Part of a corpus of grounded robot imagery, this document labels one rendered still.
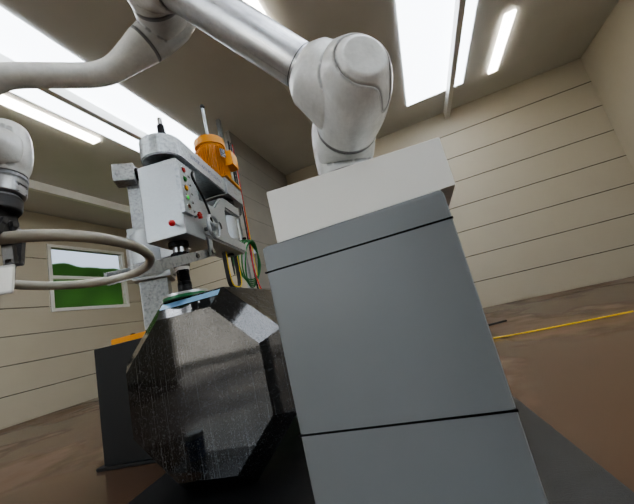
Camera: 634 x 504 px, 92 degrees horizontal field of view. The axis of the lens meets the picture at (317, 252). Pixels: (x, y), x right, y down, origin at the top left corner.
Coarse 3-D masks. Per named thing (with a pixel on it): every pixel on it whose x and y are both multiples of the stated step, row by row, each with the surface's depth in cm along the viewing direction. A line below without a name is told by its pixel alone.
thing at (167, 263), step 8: (176, 256) 145; (184, 256) 152; (192, 256) 160; (200, 256) 169; (208, 256) 178; (160, 264) 132; (168, 264) 137; (176, 264) 144; (112, 272) 119; (120, 272) 123; (152, 272) 125
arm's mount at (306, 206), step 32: (384, 160) 63; (416, 160) 61; (288, 192) 70; (320, 192) 67; (352, 192) 65; (384, 192) 63; (416, 192) 61; (448, 192) 62; (288, 224) 69; (320, 224) 67
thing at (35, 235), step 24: (0, 240) 72; (24, 240) 73; (48, 240) 75; (72, 240) 78; (96, 240) 82; (120, 240) 87; (144, 264) 108; (24, 288) 102; (48, 288) 107; (72, 288) 112
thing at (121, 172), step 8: (112, 168) 233; (120, 168) 234; (128, 168) 236; (136, 168) 239; (112, 176) 232; (120, 176) 233; (128, 176) 235; (136, 176) 239; (120, 184) 237; (128, 184) 240; (136, 184) 243
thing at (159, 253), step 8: (136, 232) 230; (144, 232) 229; (136, 240) 227; (144, 240) 228; (152, 248) 228; (160, 248) 231; (128, 256) 229; (136, 256) 225; (160, 256) 230; (168, 256) 229; (128, 264) 229; (136, 264) 226
